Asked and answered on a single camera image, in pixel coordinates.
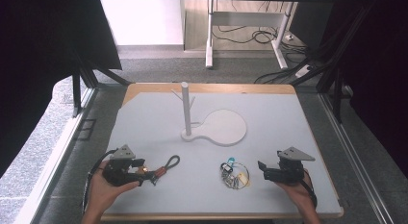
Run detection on wooden table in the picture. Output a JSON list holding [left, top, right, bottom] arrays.
[[100, 82, 344, 222]]

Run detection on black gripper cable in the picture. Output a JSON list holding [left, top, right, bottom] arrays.
[[81, 148, 119, 216], [299, 169, 319, 210]]

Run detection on black curtain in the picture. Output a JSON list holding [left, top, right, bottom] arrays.
[[320, 0, 408, 171], [0, 0, 123, 179]]

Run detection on black floor cables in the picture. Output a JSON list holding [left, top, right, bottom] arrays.
[[211, 24, 310, 56]]

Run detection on aluminium frame rail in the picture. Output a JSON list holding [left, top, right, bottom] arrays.
[[12, 87, 99, 224], [317, 91, 397, 224]]

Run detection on person's right hand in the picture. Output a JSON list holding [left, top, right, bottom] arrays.
[[274, 175, 318, 214]]

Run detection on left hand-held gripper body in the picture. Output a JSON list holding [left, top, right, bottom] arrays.
[[102, 144, 145, 187]]

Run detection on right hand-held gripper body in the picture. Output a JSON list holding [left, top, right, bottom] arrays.
[[276, 146, 317, 187]]

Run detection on white key holder stand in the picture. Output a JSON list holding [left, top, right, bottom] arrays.
[[170, 81, 248, 147]]

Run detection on black metal stand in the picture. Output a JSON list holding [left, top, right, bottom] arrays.
[[71, 52, 133, 118], [316, 64, 354, 124]]

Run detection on brown leather key strap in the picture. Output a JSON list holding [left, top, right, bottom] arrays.
[[140, 154, 182, 184]]

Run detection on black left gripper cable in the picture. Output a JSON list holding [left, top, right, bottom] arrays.
[[81, 148, 119, 216]]

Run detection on key bunch with yellow tag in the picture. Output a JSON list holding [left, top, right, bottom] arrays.
[[219, 157, 251, 190]]

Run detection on white power strip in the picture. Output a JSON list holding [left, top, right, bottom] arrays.
[[294, 63, 313, 79]]

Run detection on person's left hand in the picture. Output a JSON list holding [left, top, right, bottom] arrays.
[[87, 160, 140, 210]]

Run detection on white desk frame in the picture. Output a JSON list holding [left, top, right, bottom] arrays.
[[204, 0, 295, 70]]

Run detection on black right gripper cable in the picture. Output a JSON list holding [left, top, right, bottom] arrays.
[[299, 169, 319, 210]]

